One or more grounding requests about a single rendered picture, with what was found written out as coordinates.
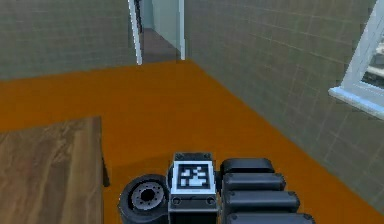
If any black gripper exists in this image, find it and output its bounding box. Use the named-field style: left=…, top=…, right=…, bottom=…
left=118, top=173, right=170, bottom=224

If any brown wooden table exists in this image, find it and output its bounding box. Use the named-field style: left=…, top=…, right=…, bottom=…
left=0, top=115, right=111, bottom=224

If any white framed window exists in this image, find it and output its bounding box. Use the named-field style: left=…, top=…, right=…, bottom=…
left=328, top=0, right=384, bottom=120

